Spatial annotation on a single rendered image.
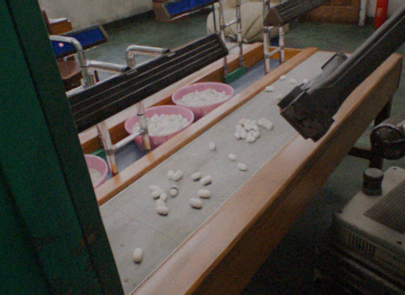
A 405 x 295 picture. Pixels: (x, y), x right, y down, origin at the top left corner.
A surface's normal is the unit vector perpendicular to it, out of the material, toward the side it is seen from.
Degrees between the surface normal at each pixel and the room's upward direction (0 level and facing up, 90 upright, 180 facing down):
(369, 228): 0
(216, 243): 0
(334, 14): 90
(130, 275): 0
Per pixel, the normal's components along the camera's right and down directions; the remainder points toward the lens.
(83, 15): 0.76, 0.26
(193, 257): -0.11, -0.86
